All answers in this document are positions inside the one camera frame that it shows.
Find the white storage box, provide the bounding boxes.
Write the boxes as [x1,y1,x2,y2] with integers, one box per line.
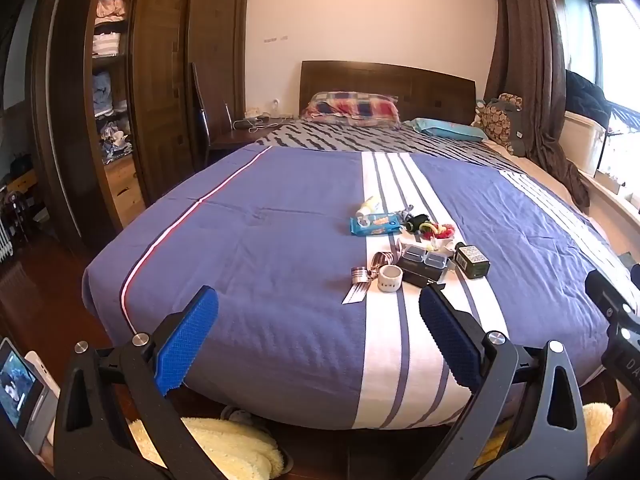
[559,110,608,177]

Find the pink folded clothes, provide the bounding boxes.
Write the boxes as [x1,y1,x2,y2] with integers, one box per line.
[95,0,129,23]

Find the mixed clothes pile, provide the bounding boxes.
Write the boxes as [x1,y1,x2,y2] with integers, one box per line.
[100,116,134,163]

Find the white tape roll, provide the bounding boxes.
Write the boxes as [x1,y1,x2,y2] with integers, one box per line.
[377,264,404,293]

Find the smartphone on stand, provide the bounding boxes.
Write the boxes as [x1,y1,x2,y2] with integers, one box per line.
[0,337,58,456]

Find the colourful crochet piece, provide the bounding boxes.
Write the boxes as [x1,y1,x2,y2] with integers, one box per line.
[419,222,457,241]

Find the blue folded clothes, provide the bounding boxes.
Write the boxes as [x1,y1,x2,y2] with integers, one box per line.
[92,71,115,117]

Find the blue wet wipes pack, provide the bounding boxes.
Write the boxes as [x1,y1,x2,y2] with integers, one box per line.
[349,213,404,236]

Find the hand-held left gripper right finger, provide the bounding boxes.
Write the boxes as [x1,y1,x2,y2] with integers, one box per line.
[414,284,588,480]

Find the yellow fluffy rug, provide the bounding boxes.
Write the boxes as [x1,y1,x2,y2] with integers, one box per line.
[127,402,615,480]

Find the dark green glass bottle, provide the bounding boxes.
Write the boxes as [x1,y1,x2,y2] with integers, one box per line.
[453,243,492,280]

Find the plaid pillow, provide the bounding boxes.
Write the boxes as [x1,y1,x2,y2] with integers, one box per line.
[300,91,402,128]

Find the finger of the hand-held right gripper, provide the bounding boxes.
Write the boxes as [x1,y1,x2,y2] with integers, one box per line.
[585,269,636,317]

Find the window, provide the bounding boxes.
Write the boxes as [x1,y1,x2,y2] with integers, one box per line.
[559,0,640,133]

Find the grey slipper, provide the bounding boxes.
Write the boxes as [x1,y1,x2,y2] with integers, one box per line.
[220,405,267,427]

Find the dark wooden nightstand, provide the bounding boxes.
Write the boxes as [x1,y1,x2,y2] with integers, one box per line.
[207,117,296,166]

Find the dark wooden headboard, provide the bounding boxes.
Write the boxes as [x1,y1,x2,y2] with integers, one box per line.
[299,60,477,126]

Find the blue striped bedspread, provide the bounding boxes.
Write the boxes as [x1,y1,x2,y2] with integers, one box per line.
[82,145,628,431]

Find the black compartment tray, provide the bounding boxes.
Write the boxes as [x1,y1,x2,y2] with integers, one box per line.
[397,244,449,288]

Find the black metal window railing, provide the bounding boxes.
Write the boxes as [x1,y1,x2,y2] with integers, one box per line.
[606,102,640,137]

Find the dark wooden wardrobe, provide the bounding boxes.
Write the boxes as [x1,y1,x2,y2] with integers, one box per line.
[30,0,251,251]

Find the teal pillow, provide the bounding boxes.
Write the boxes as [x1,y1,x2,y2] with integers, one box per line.
[402,117,488,143]

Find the white radiator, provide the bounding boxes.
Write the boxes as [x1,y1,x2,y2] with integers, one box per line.
[0,220,17,262]

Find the brown patterned cushion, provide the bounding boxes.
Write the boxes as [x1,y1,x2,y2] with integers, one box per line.
[472,92,526,157]

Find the white cables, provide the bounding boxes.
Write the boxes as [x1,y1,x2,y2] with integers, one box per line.
[231,105,293,133]

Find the black jacket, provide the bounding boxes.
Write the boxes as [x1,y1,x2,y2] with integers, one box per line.
[565,70,614,128]

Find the brown curtain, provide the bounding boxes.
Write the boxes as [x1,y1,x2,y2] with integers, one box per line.
[486,0,592,211]

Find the grey black striped blanket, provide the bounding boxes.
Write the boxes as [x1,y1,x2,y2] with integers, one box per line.
[247,120,526,173]

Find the person's right hand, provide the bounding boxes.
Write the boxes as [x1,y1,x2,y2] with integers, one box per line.
[590,400,632,467]

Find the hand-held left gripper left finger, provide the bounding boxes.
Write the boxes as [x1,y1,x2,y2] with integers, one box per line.
[54,285,227,480]

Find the white striped folded clothes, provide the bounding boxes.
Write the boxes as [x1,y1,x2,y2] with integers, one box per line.
[92,32,124,58]

